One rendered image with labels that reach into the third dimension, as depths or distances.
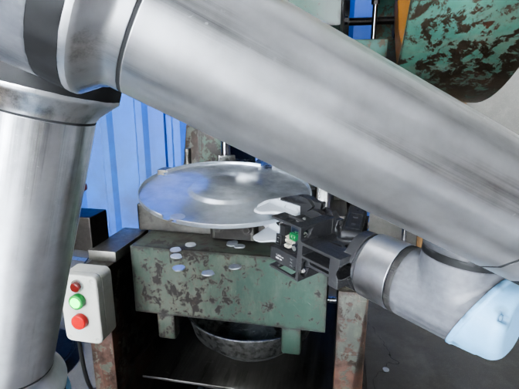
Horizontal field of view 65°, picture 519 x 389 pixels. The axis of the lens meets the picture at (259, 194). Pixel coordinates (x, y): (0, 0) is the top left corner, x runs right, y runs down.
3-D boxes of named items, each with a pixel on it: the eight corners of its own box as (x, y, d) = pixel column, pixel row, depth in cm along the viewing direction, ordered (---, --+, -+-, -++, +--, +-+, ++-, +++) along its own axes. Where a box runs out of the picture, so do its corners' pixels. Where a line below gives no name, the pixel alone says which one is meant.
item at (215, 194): (98, 200, 64) (98, 195, 64) (208, 156, 88) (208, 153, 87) (257, 249, 51) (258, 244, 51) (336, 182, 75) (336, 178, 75)
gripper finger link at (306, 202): (280, 188, 58) (327, 207, 52) (288, 187, 59) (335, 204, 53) (278, 219, 59) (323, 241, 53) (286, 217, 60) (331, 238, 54)
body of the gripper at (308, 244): (268, 211, 51) (344, 243, 43) (314, 199, 57) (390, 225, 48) (265, 265, 54) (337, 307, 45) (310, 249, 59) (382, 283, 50)
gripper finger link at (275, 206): (235, 193, 59) (278, 213, 53) (266, 187, 63) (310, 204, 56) (234, 213, 60) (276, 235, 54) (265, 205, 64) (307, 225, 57)
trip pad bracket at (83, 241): (99, 303, 84) (89, 212, 79) (58, 299, 86) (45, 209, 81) (115, 289, 89) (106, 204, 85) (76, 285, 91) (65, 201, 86)
